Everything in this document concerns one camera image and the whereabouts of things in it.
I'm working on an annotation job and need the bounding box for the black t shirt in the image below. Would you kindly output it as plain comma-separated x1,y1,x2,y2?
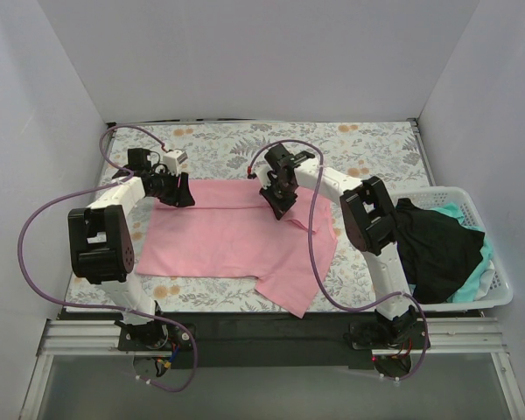
395,198,484,304

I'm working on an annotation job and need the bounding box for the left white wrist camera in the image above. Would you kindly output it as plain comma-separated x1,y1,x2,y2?
161,150,188,177

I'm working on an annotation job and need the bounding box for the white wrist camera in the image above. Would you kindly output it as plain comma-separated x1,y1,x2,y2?
161,150,188,177
247,164,272,189

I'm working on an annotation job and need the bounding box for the teal t shirt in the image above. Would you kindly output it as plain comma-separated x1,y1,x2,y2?
433,202,494,304

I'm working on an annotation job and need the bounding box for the white t shirt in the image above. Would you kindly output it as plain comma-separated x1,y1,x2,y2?
476,261,506,306

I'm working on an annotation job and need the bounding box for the white plastic laundry basket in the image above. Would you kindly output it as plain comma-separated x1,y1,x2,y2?
390,186,513,312

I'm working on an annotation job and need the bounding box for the pink t shirt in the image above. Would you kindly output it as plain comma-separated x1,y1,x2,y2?
136,179,337,318

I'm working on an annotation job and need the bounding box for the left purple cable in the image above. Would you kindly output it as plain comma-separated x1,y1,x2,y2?
17,124,200,393

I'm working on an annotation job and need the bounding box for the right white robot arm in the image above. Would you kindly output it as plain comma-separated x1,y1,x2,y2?
247,140,420,348

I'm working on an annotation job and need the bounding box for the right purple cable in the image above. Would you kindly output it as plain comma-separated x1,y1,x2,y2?
247,139,431,381

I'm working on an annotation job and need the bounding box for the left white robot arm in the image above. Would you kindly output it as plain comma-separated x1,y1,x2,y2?
67,148,195,350

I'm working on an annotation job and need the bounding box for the purple cable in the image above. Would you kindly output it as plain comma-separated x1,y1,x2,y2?
247,139,431,381
17,124,200,393

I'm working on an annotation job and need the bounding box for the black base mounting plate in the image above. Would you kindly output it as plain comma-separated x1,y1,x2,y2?
116,311,431,371

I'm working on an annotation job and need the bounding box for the aluminium frame rail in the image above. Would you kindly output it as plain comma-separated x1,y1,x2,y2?
38,318,508,356

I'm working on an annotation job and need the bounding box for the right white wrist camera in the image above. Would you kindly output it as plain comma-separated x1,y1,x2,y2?
247,164,272,189

